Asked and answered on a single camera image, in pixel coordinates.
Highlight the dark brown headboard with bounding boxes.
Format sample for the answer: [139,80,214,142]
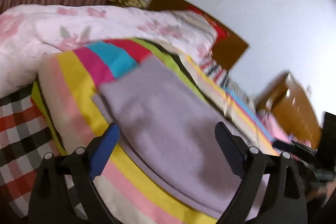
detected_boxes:
[147,0,249,71]

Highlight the pink floral white quilt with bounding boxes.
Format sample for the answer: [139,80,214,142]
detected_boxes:
[1,5,217,97]

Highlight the red floral pillow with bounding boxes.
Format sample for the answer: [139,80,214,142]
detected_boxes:
[187,5,229,43]

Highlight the lavender knit pants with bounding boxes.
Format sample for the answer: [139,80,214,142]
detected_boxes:
[92,56,241,218]

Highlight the rainbow striped blanket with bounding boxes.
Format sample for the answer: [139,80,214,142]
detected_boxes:
[33,39,277,223]

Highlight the red black plaid sheet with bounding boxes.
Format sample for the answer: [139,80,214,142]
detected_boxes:
[0,84,87,222]

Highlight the glossy orange-brown headboard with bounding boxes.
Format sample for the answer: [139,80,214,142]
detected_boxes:
[255,71,321,148]

